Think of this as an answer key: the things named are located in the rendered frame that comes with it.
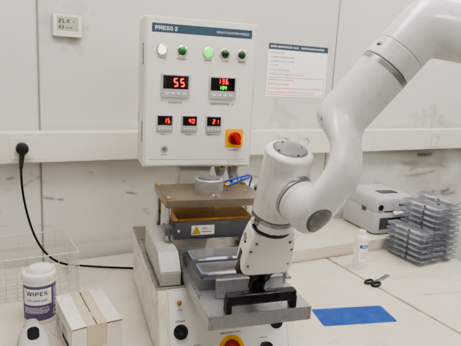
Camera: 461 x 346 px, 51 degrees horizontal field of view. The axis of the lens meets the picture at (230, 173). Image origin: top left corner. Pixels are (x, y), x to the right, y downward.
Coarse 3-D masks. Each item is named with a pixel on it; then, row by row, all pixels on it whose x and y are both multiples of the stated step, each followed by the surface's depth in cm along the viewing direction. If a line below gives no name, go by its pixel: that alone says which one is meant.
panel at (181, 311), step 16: (176, 288) 114; (176, 304) 114; (192, 304) 115; (176, 320) 113; (192, 320) 114; (192, 336) 113; (208, 336) 114; (224, 336) 115; (240, 336) 116; (256, 336) 117; (272, 336) 119; (288, 336) 120
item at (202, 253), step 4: (224, 248) 120; (228, 248) 120; (232, 248) 120; (236, 248) 120; (192, 252) 116; (196, 252) 116; (200, 252) 116; (204, 252) 117; (208, 252) 117; (212, 252) 117; (216, 252) 117; (220, 252) 117; (224, 252) 117; (228, 252) 117; (232, 252) 118; (236, 252) 118; (192, 256) 114; (196, 256) 114; (200, 256) 114; (204, 256) 114; (208, 256) 114; (212, 256) 114; (216, 256) 114; (220, 256) 115; (224, 256) 115
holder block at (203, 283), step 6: (186, 252) 118; (186, 258) 115; (186, 264) 115; (192, 264) 111; (192, 270) 109; (192, 276) 109; (198, 276) 105; (216, 276) 105; (222, 276) 106; (228, 276) 106; (234, 276) 106; (240, 276) 106; (246, 276) 106; (198, 282) 104; (204, 282) 104; (210, 282) 104; (198, 288) 104; (204, 288) 104; (210, 288) 104
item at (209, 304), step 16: (192, 288) 105; (224, 288) 100; (240, 288) 102; (208, 304) 98; (256, 304) 99; (272, 304) 99; (304, 304) 100; (208, 320) 93; (224, 320) 94; (240, 320) 95; (256, 320) 96; (272, 320) 97; (288, 320) 99
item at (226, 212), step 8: (176, 208) 133; (184, 208) 133; (192, 208) 134; (200, 208) 134; (208, 208) 132; (216, 208) 135; (224, 208) 135; (232, 208) 136; (240, 208) 136; (176, 216) 125; (184, 216) 126; (192, 216) 126; (200, 216) 126; (208, 216) 127; (216, 216) 127; (224, 216) 128; (232, 216) 128; (240, 216) 128; (248, 216) 129
